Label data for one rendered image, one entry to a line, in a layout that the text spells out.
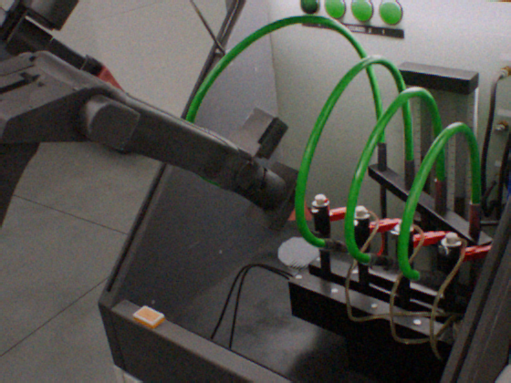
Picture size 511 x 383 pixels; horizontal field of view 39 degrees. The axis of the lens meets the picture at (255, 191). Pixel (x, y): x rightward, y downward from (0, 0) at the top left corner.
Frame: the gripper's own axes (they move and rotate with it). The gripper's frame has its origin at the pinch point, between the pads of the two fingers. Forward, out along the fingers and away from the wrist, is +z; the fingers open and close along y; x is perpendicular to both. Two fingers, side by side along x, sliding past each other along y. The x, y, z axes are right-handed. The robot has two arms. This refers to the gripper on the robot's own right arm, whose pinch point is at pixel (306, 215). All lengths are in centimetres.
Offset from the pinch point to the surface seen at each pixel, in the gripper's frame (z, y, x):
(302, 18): -17.0, 26.5, 6.1
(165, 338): -3.8, -30.4, 10.5
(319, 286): 11.3, -9.2, -0.7
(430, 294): 17.5, -0.8, -16.8
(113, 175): 122, -21, 261
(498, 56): 9.2, 39.0, -11.1
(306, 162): -16.8, 5.5, -11.2
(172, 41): 118, 60, 275
